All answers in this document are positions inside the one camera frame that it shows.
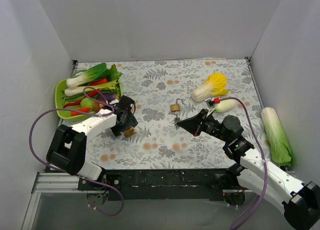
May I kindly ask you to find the large brass padlock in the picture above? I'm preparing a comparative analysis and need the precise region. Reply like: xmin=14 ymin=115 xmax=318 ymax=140
xmin=123 ymin=127 xmax=136 ymax=138

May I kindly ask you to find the black headed key bunch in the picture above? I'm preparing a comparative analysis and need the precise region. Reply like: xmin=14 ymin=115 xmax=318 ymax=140
xmin=174 ymin=116 xmax=180 ymax=128

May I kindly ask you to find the small brass padlock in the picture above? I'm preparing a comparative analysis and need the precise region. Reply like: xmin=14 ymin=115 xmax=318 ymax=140
xmin=170 ymin=98 xmax=184 ymax=112

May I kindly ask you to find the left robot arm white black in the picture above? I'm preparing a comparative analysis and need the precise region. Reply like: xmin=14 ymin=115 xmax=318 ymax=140
xmin=46 ymin=95 xmax=138 ymax=190

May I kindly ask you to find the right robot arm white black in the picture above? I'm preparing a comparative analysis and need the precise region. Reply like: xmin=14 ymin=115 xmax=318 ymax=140
xmin=176 ymin=109 xmax=320 ymax=229

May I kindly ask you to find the white radish toy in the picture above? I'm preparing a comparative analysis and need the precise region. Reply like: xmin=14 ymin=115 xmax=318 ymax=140
xmin=214 ymin=99 xmax=237 ymax=113

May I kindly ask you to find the purple eggplant toy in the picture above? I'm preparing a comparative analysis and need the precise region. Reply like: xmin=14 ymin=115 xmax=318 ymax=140
xmin=97 ymin=93 xmax=121 ymax=102

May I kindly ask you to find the brown onion toy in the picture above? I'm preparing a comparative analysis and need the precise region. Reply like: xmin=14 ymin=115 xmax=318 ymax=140
xmin=92 ymin=101 xmax=104 ymax=113

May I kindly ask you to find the yellow napa cabbage toy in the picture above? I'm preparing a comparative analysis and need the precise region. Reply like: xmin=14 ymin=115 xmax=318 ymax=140
xmin=191 ymin=73 xmax=229 ymax=102

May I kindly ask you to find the orange carrot toy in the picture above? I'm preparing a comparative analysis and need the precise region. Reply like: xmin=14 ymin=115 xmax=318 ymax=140
xmin=71 ymin=107 xmax=91 ymax=116

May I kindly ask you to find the red chili pepper toy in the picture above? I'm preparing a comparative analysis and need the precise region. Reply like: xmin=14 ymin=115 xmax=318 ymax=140
xmin=63 ymin=89 xmax=101 ymax=108

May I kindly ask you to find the green apple toy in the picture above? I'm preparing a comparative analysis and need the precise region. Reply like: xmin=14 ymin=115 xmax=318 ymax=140
xmin=80 ymin=98 xmax=95 ymax=108

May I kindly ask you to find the floral tablecloth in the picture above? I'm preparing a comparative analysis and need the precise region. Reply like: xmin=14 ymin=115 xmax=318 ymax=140
xmin=86 ymin=59 xmax=271 ymax=169

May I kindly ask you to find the green lettuce leaf toy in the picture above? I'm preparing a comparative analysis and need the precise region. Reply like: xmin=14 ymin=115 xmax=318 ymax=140
xmin=103 ymin=64 xmax=122 ymax=85

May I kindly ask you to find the bok choy toy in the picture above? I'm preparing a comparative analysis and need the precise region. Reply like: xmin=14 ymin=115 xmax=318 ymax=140
xmin=66 ymin=63 xmax=107 ymax=89

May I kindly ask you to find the celery stalk toy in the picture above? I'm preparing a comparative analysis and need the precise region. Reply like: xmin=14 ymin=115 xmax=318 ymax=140
xmin=64 ymin=80 xmax=120 ymax=96

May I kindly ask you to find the green plastic tray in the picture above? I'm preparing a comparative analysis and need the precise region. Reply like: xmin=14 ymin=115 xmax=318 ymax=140
xmin=54 ymin=79 xmax=123 ymax=122

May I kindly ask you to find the large green white cabbage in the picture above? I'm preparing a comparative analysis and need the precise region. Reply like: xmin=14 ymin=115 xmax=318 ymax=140
xmin=261 ymin=107 xmax=296 ymax=166

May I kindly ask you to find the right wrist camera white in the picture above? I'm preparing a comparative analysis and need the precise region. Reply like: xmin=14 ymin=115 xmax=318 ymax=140
xmin=205 ymin=97 xmax=220 ymax=114

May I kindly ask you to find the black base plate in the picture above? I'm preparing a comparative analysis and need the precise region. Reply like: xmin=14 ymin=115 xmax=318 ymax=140
xmin=77 ymin=168 xmax=247 ymax=202

